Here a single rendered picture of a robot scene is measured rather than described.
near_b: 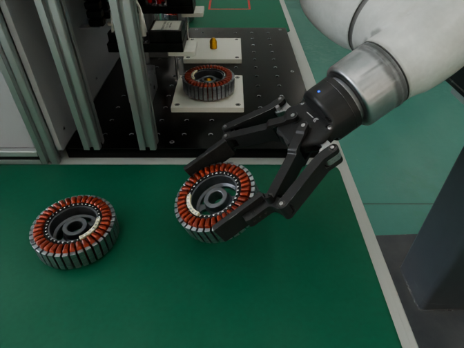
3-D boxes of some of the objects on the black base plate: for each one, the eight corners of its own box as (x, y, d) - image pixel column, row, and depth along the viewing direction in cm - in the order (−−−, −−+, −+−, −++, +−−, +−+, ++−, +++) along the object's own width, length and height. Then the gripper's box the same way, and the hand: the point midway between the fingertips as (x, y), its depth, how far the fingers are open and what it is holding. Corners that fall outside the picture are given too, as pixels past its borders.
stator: (236, 79, 82) (236, 63, 80) (232, 103, 74) (232, 87, 72) (188, 77, 83) (186, 62, 81) (179, 101, 75) (177, 85, 72)
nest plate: (242, 79, 85) (242, 74, 84) (244, 112, 74) (244, 107, 73) (179, 79, 85) (179, 74, 84) (170, 112, 74) (170, 107, 73)
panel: (138, 26, 114) (118, -91, 94) (63, 151, 63) (-11, -43, 44) (134, 26, 114) (114, -91, 94) (57, 151, 63) (-21, -43, 44)
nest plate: (240, 41, 103) (240, 37, 103) (241, 63, 92) (242, 59, 91) (188, 41, 103) (188, 37, 103) (183, 63, 92) (183, 59, 91)
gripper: (416, 170, 39) (251, 284, 41) (305, 84, 56) (191, 166, 57) (408, 126, 34) (220, 258, 35) (288, 45, 51) (163, 137, 52)
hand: (214, 193), depth 46 cm, fingers closed on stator, 11 cm apart
